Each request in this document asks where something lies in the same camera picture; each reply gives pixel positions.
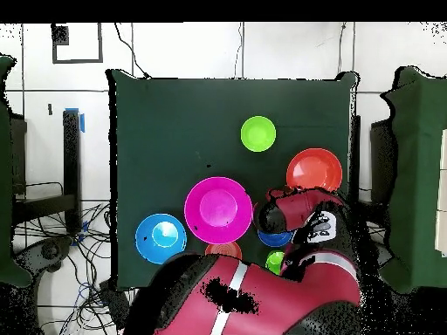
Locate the large pink bowl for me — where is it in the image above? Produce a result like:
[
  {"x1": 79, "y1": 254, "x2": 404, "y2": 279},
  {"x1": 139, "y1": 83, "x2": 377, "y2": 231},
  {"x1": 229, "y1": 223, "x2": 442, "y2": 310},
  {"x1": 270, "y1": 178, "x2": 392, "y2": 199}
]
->
[{"x1": 183, "y1": 176, "x2": 253, "y2": 245}]

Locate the small dark blue bowl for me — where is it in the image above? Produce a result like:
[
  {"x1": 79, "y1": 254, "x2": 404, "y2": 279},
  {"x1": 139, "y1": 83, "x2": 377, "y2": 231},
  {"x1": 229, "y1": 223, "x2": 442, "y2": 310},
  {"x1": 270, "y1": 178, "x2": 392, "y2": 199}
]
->
[{"x1": 257, "y1": 228, "x2": 293, "y2": 248}]

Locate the wide orange bowl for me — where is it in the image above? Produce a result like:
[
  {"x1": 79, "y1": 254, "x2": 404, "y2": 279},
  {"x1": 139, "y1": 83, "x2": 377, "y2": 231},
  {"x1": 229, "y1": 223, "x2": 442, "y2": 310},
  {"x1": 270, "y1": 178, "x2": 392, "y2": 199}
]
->
[{"x1": 285, "y1": 147, "x2": 344, "y2": 194}]

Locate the small green bowl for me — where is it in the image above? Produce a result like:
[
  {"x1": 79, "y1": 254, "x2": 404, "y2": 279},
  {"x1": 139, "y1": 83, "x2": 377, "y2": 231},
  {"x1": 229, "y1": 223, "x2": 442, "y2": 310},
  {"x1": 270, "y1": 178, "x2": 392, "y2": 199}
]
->
[{"x1": 239, "y1": 115, "x2": 278, "y2": 154}]

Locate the small deep orange bowl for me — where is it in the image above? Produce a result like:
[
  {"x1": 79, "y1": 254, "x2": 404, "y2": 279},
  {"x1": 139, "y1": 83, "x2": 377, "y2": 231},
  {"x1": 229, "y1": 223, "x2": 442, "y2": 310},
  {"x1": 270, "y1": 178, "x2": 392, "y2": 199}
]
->
[{"x1": 204, "y1": 241, "x2": 244, "y2": 261}]

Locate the dark green tablecloth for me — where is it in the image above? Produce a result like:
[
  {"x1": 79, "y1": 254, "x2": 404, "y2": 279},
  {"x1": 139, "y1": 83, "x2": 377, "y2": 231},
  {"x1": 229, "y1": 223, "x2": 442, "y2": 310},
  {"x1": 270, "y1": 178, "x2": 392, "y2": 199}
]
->
[{"x1": 106, "y1": 68, "x2": 358, "y2": 291}]

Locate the green cup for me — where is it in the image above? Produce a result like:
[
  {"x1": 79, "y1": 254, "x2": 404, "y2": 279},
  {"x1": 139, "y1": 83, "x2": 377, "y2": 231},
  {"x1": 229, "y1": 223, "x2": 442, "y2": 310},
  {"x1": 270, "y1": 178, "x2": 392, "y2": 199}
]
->
[{"x1": 265, "y1": 250, "x2": 285, "y2": 276}]

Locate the medium blue bowl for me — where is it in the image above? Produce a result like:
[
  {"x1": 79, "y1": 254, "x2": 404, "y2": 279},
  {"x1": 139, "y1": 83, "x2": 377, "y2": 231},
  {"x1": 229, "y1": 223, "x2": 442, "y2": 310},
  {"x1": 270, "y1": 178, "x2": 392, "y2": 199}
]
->
[{"x1": 134, "y1": 213, "x2": 188, "y2": 265}]

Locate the black floor box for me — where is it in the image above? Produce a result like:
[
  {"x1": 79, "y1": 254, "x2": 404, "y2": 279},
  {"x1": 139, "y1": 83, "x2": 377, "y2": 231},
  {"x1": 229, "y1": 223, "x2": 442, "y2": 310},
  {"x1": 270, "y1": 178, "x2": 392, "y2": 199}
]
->
[{"x1": 98, "y1": 278, "x2": 132, "y2": 331}]

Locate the grey wheeled floor base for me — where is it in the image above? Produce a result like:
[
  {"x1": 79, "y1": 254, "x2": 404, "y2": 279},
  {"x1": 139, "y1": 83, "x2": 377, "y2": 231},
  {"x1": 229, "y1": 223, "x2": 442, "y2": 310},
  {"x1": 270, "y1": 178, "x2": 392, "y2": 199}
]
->
[{"x1": 15, "y1": 236, "x2": 73, "y2": 275}]

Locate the green cloth side table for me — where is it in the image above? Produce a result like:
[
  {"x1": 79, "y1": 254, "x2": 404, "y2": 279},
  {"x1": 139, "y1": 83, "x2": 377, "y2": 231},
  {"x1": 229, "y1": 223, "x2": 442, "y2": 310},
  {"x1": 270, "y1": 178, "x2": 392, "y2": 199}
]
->
[
  {"x1": 378, "y1": 65, "x2": 447, "y2": 294},
  {"x1": 0, "y1": 55, "x2": 34, "y2": 288}
]

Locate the white box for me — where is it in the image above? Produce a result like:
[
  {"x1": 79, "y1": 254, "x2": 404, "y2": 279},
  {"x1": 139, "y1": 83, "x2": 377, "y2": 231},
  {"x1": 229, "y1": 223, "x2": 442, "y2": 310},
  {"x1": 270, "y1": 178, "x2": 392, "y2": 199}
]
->
[{"x1": 434, "y1": 128, "x2": 447, "y2": 258}]

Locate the tangle of floor cables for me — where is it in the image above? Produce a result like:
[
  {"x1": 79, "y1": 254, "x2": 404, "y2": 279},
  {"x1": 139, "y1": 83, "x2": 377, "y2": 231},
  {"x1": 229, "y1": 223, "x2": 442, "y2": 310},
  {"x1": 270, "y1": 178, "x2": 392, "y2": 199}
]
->
[{"x1": 17, "y1": 202, "x2": 116, "y2": 335}]

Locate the black post with blue tape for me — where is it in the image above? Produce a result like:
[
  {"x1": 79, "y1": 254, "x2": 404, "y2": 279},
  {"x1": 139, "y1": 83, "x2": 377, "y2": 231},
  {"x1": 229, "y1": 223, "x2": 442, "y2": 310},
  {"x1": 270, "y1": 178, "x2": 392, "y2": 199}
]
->
[{"x1": 62, "y1": 107, "x2": 86, "y2": 234}]

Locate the thin black floor cable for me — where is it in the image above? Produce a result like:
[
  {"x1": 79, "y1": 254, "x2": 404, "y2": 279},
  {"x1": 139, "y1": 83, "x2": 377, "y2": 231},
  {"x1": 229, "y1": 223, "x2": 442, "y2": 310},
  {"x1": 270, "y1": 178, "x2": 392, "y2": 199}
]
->
[{"x1": 113, "y1": 22, "x2": 152, "y2": 80}]

